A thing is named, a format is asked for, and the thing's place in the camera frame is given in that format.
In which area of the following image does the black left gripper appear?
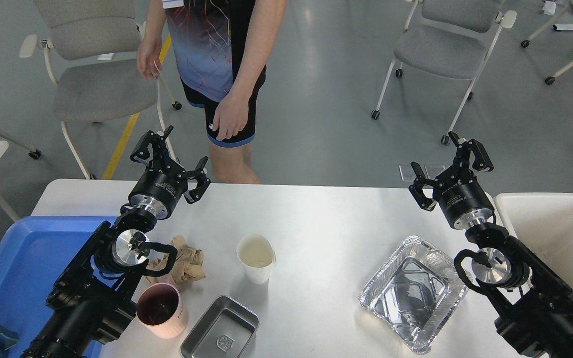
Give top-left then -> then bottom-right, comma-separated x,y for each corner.
129,125 -> 211,220

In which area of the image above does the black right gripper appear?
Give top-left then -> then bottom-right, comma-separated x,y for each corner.
408,131 -> 495,230

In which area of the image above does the white paper cup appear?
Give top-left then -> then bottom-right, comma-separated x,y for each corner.
236,234 -> 277,284

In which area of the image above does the aluminium foil tray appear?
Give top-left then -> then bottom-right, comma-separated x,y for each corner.
358,235 -> 468,355

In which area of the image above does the pink mug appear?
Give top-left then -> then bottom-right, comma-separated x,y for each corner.
137,282 -> 187,339

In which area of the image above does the stainless steel rectangular tray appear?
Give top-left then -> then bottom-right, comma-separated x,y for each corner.
180,295 -> 260,358

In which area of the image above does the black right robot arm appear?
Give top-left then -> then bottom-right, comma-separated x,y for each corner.
409,131 -> 573,358

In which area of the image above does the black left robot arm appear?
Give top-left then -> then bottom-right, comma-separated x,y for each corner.
22,125 -> 211,358

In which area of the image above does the crumpled brown paper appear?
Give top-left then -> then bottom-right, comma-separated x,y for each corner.
145,235 -> 205,286

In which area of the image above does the white plastic bin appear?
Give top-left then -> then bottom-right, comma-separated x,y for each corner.
495,193 -> 573,288

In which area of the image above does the person in patterned shirt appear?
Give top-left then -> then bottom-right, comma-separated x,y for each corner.
137,0 -> 288,184

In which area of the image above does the grey chair right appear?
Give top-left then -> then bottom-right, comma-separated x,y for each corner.
370,0 -> 518,131

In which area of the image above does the grey chair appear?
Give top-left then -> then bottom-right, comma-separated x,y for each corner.
370,0 -> 518,131
19,0 -> 165,179

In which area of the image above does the grey chair left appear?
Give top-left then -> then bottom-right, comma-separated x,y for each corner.
19,0 -> 165,179

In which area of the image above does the blue plastic tray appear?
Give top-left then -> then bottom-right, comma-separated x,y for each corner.
0,216 -> 105,358

